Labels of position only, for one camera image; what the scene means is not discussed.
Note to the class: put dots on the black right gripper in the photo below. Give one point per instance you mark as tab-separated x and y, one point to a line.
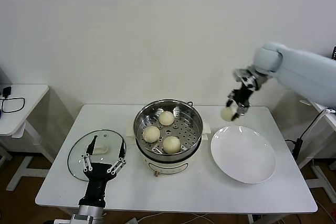
245	95

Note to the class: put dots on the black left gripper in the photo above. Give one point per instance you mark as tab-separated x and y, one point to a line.
99	175

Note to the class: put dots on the white steamed baozi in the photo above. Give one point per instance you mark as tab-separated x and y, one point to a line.
228	113
172	144
151	134
166	118

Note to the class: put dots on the round glass pot lid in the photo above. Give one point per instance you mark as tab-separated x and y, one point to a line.
76	161

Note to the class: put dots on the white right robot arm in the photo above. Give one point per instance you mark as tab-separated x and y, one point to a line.
302	66

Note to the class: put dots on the perforated steel steamer basket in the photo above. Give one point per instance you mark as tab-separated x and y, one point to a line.
183	132

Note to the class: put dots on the round white plate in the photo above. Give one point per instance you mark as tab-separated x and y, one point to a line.
244	155

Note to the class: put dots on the white electric cooker pot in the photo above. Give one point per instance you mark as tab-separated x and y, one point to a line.
168	165

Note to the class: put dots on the small white side table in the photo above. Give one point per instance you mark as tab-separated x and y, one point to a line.
29	95

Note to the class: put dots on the white desk with laptop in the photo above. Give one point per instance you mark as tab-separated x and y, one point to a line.
321	179

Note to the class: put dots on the black power adapter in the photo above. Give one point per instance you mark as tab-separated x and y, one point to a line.
6	91

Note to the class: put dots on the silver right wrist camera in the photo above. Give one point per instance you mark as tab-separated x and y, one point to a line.
242	75

